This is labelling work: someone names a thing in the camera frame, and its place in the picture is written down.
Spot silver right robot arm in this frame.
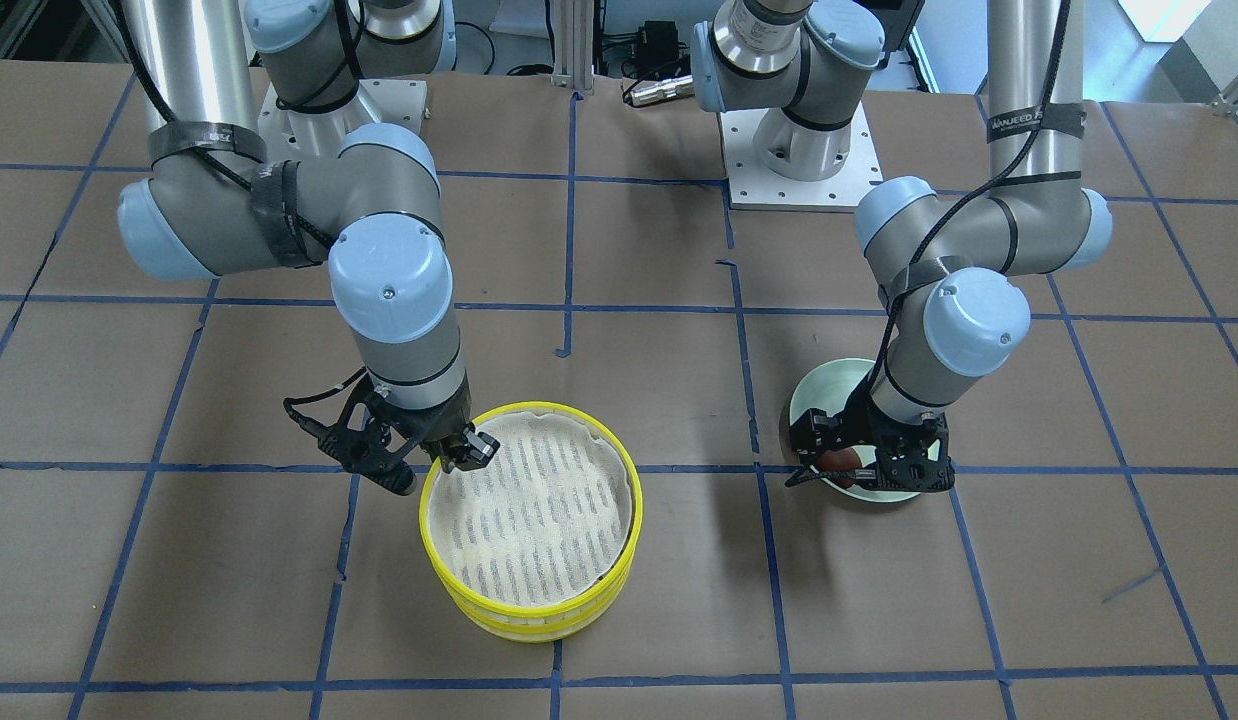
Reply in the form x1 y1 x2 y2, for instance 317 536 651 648
111 1 499 495

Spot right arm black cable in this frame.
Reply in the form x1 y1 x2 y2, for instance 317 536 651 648
109 0 371 433

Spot white mesh steamer liner cloth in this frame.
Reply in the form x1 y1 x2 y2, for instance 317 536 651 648
426 407 638 607

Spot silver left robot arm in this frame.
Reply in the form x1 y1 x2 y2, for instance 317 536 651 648
691 1 1113 494

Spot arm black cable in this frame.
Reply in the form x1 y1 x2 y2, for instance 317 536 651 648
867 0 1072 401
109 0 371 433

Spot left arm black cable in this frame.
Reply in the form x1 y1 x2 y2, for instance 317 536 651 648
867 0 1072 401

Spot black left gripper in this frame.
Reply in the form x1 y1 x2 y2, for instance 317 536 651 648
785 386 954 494

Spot brown steamed bun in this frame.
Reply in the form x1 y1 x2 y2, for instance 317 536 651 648
815 447 863 471

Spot silver cylindrical connector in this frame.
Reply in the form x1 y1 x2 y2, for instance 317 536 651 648
621 75 695 108

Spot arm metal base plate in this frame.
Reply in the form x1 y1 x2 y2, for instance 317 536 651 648
718 105 884 212
258 79 430 160

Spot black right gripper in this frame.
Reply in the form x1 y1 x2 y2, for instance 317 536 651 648
314 375 500 496

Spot black power adapter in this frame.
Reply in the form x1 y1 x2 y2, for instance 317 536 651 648
633 20 680 67

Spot mint green plate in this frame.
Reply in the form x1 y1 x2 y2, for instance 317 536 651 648
789 358 920 504

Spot aluminium frame post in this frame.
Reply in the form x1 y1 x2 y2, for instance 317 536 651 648
548 1 599 96

